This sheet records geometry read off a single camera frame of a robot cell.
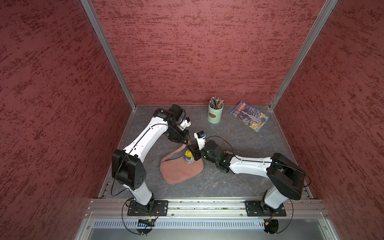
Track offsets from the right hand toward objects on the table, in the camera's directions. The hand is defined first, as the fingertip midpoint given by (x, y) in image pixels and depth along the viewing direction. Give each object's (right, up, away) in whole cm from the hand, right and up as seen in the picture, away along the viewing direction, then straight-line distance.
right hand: (189, 148), depth 83 cm
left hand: (-2, +3, -5) cm, 6 cm away
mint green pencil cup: (+17, +19, +21) cm, 33 cm away
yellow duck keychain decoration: (0, -5, -1) cm, 5 cm away
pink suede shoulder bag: (-8, -13, +1) cm, 15 cm away
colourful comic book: (+45, +19, +31) cm, 58 cm away
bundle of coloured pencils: (+18, +28, +20) cm, 39 cm away
